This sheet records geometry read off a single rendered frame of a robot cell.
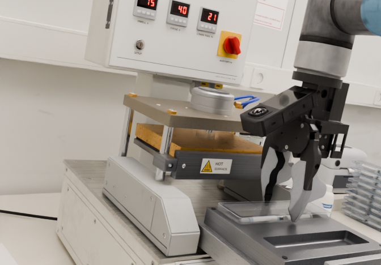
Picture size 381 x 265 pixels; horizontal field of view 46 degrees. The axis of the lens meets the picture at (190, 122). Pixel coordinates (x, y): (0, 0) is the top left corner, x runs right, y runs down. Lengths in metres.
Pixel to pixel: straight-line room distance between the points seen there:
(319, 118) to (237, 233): 0.21
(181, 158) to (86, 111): 0.67
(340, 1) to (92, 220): 0.56
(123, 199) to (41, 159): 0.60
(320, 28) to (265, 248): 0.30
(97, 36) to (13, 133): 0.46
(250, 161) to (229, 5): 0.36
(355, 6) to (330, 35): 0.07
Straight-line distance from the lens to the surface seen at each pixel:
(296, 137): 0.66
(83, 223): 0.92
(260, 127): 0.60
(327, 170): 1.72
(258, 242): 0.58
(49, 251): 1.02
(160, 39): 0.91
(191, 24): 0.94
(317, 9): 0.66
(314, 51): 0.65
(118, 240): 0.76
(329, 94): 0.69
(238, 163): 0.77
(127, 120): 0.84
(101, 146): 1.39
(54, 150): 1.33
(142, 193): 0.70
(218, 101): 0.80
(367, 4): 0.57
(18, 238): 1.07
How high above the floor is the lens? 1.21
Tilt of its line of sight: 9 degrees down
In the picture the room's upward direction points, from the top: 11 degrees clockwise
